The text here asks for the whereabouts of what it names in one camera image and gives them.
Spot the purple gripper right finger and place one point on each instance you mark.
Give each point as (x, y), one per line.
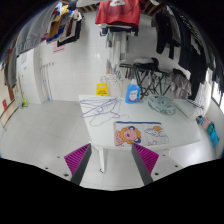
(145, 160)

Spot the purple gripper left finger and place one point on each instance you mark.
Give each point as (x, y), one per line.
(77, 162)

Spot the cartoon printed towel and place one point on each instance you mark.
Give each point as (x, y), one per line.
(143, 133)

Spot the white table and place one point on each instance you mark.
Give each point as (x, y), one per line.
(180, 130)

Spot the blue detergent bottle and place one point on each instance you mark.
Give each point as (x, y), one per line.
(133, 92)

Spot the yellow wet floor sign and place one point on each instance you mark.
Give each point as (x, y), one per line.
(102, 89)

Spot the black drying rack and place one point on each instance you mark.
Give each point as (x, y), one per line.
(150, 78)

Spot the grey cloth on rack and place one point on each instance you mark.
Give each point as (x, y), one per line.
(179, 84)

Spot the grey hanging garment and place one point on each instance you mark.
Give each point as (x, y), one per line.
(33, 31)

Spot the black hanging clothes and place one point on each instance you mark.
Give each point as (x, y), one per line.
(173, 31)

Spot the red hanging shirt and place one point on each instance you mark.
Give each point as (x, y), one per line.
(124, 11)

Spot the purple wire hangers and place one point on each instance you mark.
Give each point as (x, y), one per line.
(100, 110)

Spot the white wire hanger rack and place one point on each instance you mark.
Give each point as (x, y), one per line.
(114, 79)

